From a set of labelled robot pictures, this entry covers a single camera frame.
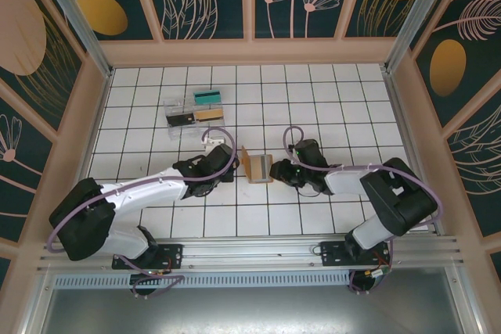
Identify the orange clear zip pouch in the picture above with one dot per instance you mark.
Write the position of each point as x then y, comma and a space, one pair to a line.
258, 167

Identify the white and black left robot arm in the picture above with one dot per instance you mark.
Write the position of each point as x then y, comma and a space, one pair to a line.
148, 185

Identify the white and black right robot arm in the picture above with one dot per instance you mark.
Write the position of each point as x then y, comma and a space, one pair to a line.
395, 197

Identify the gold credit card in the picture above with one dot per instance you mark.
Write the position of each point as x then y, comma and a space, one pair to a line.
209, 116

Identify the black credit card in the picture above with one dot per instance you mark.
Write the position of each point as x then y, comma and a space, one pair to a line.
179, 120

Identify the clear acrylic organiser tray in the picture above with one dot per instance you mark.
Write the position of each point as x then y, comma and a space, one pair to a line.
176, 105

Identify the small circuit board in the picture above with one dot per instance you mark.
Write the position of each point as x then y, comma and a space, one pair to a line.
377, 272
156, 272

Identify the grey sheet metal panel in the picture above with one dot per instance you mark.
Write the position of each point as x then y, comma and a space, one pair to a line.
250, 310

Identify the aluminium mounting rail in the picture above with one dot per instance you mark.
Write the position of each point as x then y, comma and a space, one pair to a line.
250, 252

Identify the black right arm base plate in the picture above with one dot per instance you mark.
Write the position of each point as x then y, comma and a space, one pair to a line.
330, 253

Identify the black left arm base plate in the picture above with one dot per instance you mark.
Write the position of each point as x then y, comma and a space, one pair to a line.
172, 256

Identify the aluminium side rail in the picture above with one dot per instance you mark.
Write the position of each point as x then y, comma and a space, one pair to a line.
102, 99
407, 134

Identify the aluminium corner post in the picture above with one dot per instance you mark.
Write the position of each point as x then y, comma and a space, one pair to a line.
415, 17
74, 13

